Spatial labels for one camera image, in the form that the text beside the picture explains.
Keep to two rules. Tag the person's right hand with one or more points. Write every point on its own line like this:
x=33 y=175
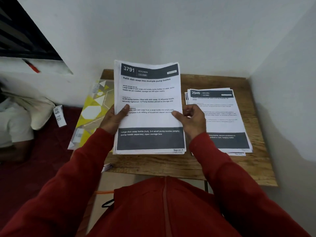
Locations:
x=195 y=123

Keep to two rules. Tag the person's right forearm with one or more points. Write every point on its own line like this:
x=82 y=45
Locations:
x=242 y=190

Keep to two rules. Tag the black metal table leg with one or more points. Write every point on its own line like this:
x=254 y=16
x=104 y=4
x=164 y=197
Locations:
x=207 y=186

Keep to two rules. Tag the person's left forearm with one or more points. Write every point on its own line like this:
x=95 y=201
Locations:
x=61 y=190

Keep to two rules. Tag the stack of printed sheets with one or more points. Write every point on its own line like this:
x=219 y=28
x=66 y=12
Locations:
x=150 y=96

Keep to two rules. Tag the white pillow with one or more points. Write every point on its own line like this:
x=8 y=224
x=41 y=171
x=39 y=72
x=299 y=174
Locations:
x=39 y=113

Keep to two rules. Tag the dark louvred window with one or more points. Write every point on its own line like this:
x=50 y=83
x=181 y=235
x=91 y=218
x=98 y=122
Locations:
x=19 y=34

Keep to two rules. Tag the maroon bed mattress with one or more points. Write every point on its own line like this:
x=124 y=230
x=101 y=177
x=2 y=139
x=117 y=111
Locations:
x=37 y=165

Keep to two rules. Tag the blue and silver stapler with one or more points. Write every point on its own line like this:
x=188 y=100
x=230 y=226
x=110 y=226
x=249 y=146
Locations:
x=107 y=167

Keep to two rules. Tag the yellow patterned plastic folder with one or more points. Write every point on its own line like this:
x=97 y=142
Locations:
x=91 y=113

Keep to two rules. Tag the person's left hand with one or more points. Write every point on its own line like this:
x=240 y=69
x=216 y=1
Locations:
x=112 y=123

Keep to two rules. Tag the person's red jacket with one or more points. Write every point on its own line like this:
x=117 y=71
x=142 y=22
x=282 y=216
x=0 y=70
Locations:
x=163 y=209

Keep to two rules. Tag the small pile of printed sheets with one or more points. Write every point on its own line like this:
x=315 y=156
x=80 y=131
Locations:
x=185 y=96

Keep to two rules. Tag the sorted pile with dark headers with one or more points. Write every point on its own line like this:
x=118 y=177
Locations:
x=222 y=113

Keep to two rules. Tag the red marker on sill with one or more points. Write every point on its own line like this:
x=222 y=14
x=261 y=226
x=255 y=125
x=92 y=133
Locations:
x=33 y=67

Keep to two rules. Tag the white paper label tag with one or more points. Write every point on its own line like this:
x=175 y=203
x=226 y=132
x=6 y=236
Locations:
x=59 y=116

